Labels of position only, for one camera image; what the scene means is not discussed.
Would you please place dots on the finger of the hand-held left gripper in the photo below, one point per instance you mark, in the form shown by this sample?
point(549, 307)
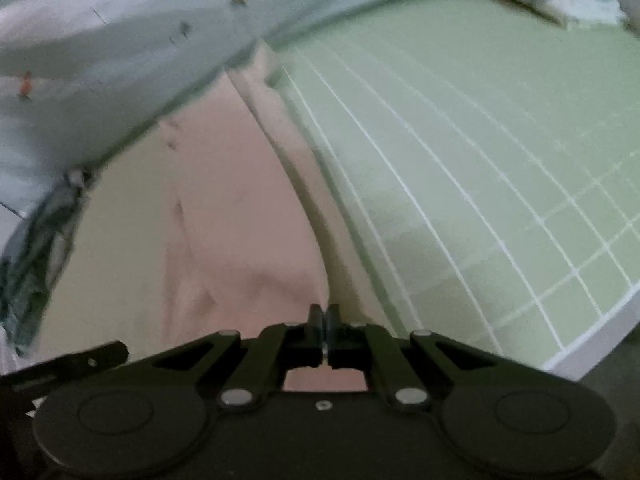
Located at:
point(90, 361)

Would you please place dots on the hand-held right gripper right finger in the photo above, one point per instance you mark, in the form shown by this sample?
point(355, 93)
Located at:
point(333, 327)

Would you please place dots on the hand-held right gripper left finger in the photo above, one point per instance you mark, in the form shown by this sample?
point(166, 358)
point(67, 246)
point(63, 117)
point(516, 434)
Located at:
point(315, 327)

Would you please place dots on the beige sweatshirt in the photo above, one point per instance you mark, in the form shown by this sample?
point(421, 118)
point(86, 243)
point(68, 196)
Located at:
point(235, 210)

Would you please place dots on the blue denim jeans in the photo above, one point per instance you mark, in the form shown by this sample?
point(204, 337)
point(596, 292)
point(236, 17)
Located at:
point(35, 260)

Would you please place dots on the carrot print quilt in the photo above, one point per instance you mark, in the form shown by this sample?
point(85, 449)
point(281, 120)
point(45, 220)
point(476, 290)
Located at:
point(125, 35)

